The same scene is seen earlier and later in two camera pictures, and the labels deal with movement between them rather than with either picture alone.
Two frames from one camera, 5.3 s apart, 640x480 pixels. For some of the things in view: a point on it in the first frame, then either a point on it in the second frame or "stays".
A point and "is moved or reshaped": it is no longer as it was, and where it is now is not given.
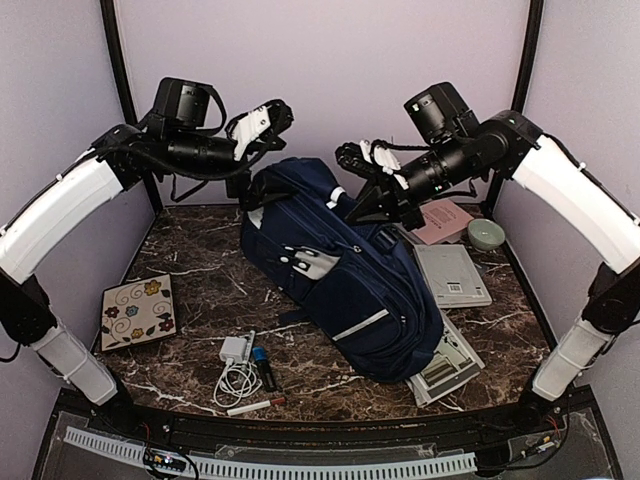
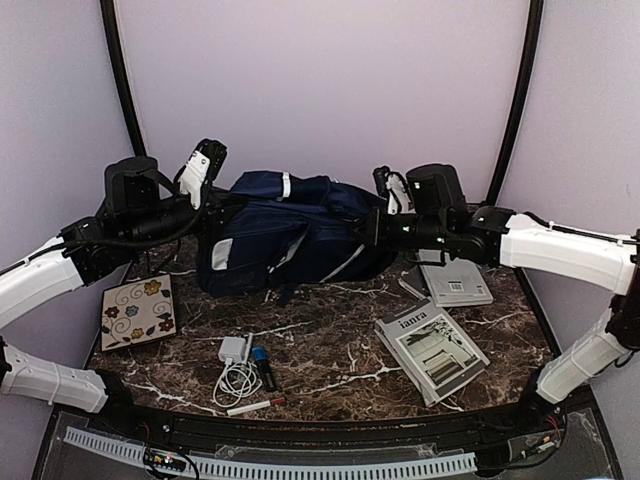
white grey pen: x=249 y=345 stays
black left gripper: x=253 y=197 to x=210 y=219
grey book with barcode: x=452 y=275 stays
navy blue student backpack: x=352 y=284 is moved or reshaped
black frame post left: x=124 y=84 stays
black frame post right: x=526 y=68 stays
